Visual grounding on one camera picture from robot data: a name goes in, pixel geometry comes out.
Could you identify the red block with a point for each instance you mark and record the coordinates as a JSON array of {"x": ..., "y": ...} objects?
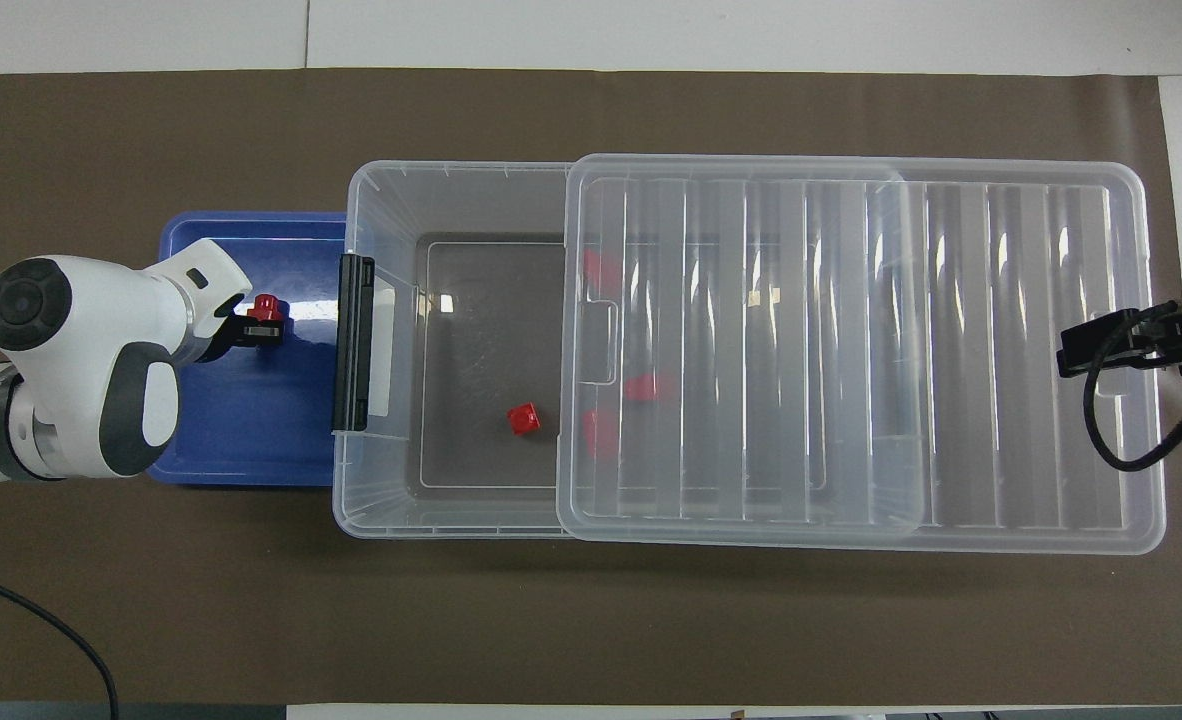
[
  {"x": 523, "y": 419},
  {"x": 266, "y": 307},
  {"x": 599, "y": 433},
  {"x": 602, "y": 271},
  {"x": 648, "y": 387}
]

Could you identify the clear plastic storage box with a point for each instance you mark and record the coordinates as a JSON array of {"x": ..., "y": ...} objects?
[{"x": 471, "y": 330}]

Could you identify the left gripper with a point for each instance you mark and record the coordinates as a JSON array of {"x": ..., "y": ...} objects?
[{"x": 218, "y": 343}]

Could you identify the clear plastic box lid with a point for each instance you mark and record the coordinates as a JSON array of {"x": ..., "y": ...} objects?
[{"x": 951, "y": 350}]

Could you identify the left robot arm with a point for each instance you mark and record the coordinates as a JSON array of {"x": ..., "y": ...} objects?
[{"x": 81, "y": 330}]

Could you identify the blue plastic tray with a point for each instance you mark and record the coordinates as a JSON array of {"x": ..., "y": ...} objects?
[{"x": 251, "y": 420}]

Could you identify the black box latch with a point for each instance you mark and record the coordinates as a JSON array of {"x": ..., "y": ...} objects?
[{"x": 354, "y": 342}]

